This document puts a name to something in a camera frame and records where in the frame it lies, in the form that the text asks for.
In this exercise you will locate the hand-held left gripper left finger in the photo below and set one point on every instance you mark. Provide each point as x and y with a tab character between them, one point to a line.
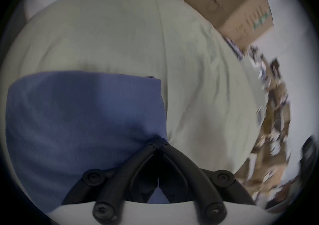
124	176

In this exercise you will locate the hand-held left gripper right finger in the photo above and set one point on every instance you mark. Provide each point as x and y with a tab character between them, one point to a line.
189	176

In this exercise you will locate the blue garment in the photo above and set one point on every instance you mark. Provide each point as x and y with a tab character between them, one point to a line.
82	121

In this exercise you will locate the pile of cardboard boxes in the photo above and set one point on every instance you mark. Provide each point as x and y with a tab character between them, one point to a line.
271	131

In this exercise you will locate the brown cardboard carton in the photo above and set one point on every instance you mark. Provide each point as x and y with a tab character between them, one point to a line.
231	7

